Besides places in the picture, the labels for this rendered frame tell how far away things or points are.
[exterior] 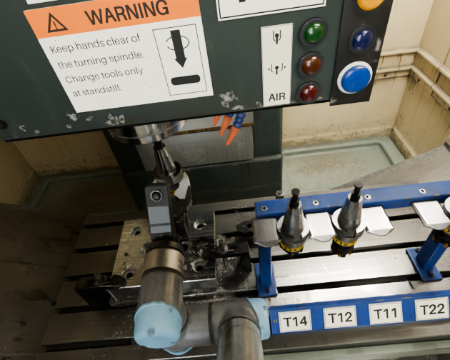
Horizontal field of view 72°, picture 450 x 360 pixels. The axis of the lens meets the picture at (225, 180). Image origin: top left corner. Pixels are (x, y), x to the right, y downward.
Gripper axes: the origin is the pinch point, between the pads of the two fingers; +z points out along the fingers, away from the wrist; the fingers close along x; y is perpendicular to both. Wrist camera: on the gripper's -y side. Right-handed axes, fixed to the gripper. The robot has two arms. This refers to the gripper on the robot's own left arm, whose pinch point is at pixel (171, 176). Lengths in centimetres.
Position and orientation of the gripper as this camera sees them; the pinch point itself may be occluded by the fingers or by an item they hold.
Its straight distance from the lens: 73.1
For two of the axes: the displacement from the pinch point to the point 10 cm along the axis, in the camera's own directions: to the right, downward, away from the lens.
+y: 1.2, 7.0, 7.1
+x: 9.9, -1.1, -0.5
